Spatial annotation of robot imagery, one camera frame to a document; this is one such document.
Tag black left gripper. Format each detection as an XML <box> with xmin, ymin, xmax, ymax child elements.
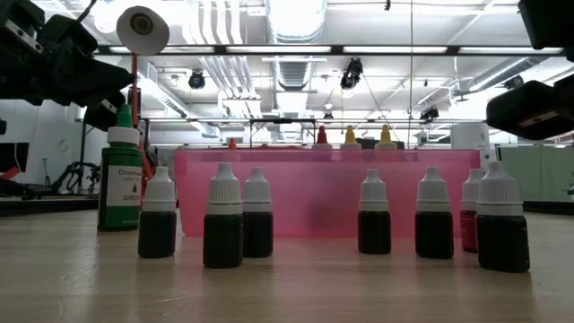
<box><xmin>0</xmin><ymin>0</ymin><xmax>135</xmax><ymax>132</ymax></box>

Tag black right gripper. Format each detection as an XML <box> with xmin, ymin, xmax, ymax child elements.
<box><xmin>486</xmin><ymin>74</ymin><xmax>574</xmax><ymax>141</ymax></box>

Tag green food coloring bottle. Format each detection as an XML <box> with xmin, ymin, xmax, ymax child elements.
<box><xmin>97</xmin><ymin>103</ymin><xmax>144</xmax><ymax>232</ymax></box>

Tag small white-capped dropper bottle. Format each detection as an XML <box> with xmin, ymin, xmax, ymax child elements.
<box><xmin>459</xmin><ymin>168</ymin><xmax>483</xmax><ymax>254</ymax></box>
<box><xmin>357</xmin><ymin>168</ymin><xmax>392</xmax><ymax>256</ymax></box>
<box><xmin>242</xmin><ymin>166</ymin><xmax>274</xmax><ymax>258</ymax></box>
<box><xmin>202</xmin><ymin>161</ymin><xmax>245</xmax><ymax>269</ymax></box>
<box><xmin>137</xmin><ymin>166</ymin><xmax>178</xmax><ymax>259</ymax></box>
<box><xmin>414</xmin><ymin>166</ymin><xmax>455</xmax><ymax>260</ymax></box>
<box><xmin>475</xmin><ymin>161</ymin><xmax>531</xmax><ymax>274</ymax></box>

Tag yellow food coloring bottle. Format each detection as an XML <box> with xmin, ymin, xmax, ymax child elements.
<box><xmin>339</xmin><ymin>125</ymin><xmax>362</xmax><ymax>151</ymax></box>
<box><xmin>374</xmin><ymin>124</ymin><xmax>398</xmax><ymax>151</ymax></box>

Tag red food coloring bottle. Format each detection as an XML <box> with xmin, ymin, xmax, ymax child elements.
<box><xmin>312</xmin><ymin>126</ymin><xmax>334</xmax><ymax>151</ymax></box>

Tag green partition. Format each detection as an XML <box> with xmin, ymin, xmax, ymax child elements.
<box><xmin>498</xmin><ymin>145</ymin><xmax>574</xmax><ymax>203</ymax></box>

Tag white cabinet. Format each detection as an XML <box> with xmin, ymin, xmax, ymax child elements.
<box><xmin>449</xmin><ymin>122</ymin><xmax>493</xmax><ymax>180</ymax></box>

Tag red desk lamp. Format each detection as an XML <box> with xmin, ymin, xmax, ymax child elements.
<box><xmin>115</xmin><ymin>4</ymin><xmax>170</xmax><ymax>201</ymax></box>

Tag black background equipment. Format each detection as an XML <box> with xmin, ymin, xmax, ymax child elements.
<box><xmin>52</xmin><ymin>160</ymin><xmax>102</xmax><ymax>195</ymax></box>

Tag dark monitor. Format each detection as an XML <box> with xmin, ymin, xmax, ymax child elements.
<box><xmin>0</xmin><ymin>142</ymin><xmax>30</xmax><ymax>174</ymax></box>

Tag black background stand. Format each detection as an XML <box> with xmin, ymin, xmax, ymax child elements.
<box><xmin>248</xmin><ymin>117</ymin><xmax>317</xmax><ymax>150</ymax></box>

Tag pink translucent plastic bin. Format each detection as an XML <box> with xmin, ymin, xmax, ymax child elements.
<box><xmin>173</xmin><ymin>148</ymin><xmax>482</xmax><ymax>239</ymax></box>

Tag thin black rail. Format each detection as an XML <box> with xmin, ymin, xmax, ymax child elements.
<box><xmin>74</xmin><ymin>117</ymin><xmax>574</xmax><ymax>125</ymax></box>

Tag silver ventilation duct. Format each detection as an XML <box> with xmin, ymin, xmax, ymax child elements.
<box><xmin>264</xmin><ymin>0</ymin><xmax>329</xmax><ymax>91</ymax></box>

